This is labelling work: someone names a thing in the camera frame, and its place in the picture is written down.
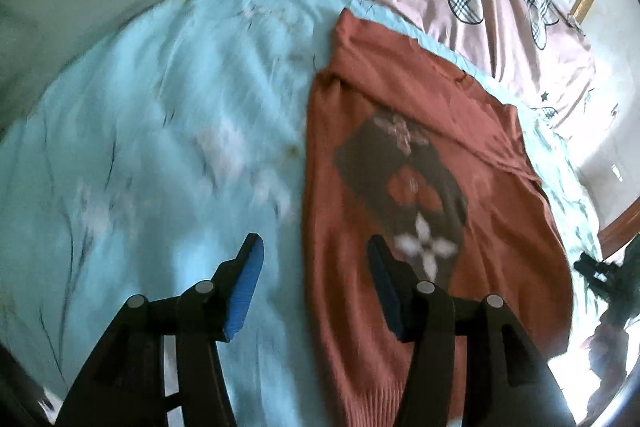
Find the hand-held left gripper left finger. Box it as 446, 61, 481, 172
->
55, 233, 265, 427

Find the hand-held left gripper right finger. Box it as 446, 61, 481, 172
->
366, 234, 576, 427

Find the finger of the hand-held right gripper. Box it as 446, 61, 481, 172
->
574, 254, 618, 294

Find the orange knit sweater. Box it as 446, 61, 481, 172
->
299, 8, 575, 427

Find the light blue floral bedsheet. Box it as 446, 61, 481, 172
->
0, 0, 603, 427

